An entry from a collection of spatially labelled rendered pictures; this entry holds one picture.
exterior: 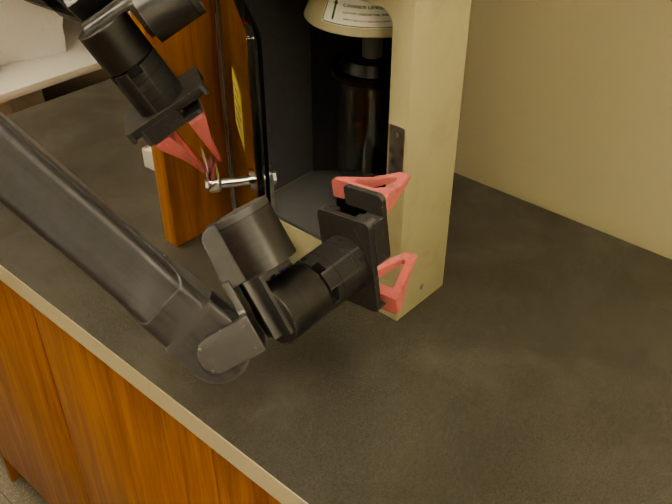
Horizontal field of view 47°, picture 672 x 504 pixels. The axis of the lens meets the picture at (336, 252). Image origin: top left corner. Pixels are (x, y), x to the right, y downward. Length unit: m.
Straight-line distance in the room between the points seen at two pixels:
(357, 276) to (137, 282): 0.20
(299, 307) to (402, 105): 0.33
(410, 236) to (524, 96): 0.42
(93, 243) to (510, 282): 0.68
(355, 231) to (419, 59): 0.26
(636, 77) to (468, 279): 0.39
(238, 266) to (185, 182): 0.54
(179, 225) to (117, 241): 0.56
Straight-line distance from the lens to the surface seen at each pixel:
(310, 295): 0.69
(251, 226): 0.67
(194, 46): 1.15
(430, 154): 0.99
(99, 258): 0.69
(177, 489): 1.26
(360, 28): 0.96
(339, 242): 0.73
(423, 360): 1.03
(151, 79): 0.87
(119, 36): 0.85
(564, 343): 1.10
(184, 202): 1.23
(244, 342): 0.68
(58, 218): 0.69
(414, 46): 0.89
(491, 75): 1.37
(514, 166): 1.41
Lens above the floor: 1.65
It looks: 36 degrees down
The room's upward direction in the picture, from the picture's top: straight up
